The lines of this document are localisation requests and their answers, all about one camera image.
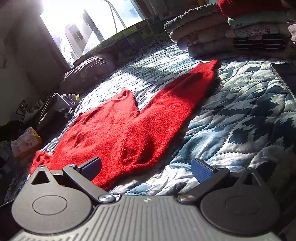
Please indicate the blue patterned quilt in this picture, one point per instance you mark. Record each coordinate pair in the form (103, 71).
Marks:
(247, 122)

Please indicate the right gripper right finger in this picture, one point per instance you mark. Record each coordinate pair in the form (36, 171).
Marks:
(209, 179)

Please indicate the purple pillow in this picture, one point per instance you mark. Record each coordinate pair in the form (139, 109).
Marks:
(87, 74)

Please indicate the black smartphone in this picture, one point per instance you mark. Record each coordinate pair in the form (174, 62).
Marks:
(286, 72)

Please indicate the pink folded garment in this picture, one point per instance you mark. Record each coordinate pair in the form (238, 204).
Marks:
(25, 143)

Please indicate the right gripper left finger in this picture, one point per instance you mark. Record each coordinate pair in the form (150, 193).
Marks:
(80, 177)

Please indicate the folded children's clothes stack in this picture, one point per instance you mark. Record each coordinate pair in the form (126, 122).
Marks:
(256, 26)

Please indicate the colourful foam play mat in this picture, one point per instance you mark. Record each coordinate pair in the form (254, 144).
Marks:
(131, 39)

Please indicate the grey folded clothes pile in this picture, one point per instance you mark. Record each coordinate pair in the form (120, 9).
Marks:
(58, 110)

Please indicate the red knit sweater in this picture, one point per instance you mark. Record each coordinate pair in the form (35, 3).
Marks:
(129, 140)

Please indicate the folded towel stack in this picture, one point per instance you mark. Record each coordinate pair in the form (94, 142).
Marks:
(201, 31)

